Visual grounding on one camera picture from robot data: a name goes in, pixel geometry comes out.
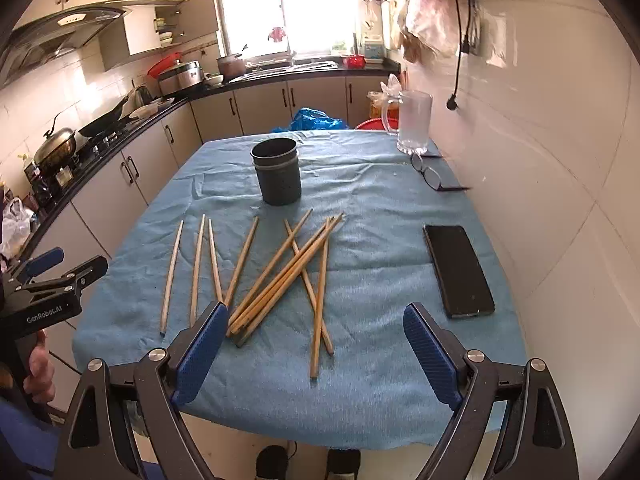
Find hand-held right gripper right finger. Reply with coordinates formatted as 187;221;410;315
402;302;581;480

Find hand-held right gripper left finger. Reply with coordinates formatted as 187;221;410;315
52;301;231;480

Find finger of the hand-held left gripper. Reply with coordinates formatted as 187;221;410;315
14;255;109;298
11;247;65;283

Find pile of wooden chopsticks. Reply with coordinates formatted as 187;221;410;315
159;208;347;380

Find dark grey cylindrical utensil holder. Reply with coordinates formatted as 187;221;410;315
250;137;304;207

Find person's left hand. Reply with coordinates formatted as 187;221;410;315
22;332;56;403

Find white plastic bag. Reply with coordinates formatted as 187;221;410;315
0;197;36;256

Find black smartphone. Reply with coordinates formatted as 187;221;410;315
422;224;497;320

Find steel pot with lid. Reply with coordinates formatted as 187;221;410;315
32;112;77;171

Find black gas stove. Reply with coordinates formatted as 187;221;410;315
22;127;131;181

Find person's left black shoe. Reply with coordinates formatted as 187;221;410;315
256;445;291;480

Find person's black shoe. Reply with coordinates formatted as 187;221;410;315
256;445;291;480
326;448;362;480

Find person's blue clothing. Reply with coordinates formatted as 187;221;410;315
0;395;163;480

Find person's right black shoe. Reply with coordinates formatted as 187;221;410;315
326;448;362;480

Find black wok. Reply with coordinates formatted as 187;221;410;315
77;95;133;138

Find blue tablecloth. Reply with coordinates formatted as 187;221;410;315
71;130;528;448

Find black eyeglasses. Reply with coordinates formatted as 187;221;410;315
410;152;471;192

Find silver rice cooker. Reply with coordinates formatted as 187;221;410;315
158;60;206;96

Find red round lid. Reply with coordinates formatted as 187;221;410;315
147;52;183;79

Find grey range hood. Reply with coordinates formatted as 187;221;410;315
0;2;132;86

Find frosted glass mug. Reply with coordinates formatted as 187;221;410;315
381;89;434;156

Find red plastic basin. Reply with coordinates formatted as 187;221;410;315
354;117;401;132

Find beige lower kitchen cabinets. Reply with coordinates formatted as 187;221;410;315
20;72;396;421

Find red trash bin with bags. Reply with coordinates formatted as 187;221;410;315
367;74;407;120

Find brown cooking pot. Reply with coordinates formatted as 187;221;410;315
216;52;247;81

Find blue plastic bag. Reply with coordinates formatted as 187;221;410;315
272;107;351;133

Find black kitchen countertop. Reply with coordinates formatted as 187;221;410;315
10;57;401;266

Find brown hanging plastic bag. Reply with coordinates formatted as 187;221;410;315
400;35;426;63

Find steel kitchen sink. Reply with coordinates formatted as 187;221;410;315
250;57;341;73

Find kitchen window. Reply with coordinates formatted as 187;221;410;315
212;0;381;61

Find clear hanging plastic bag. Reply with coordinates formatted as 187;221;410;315
405;0;476;58

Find black power cable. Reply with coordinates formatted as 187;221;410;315
446;0;476;111

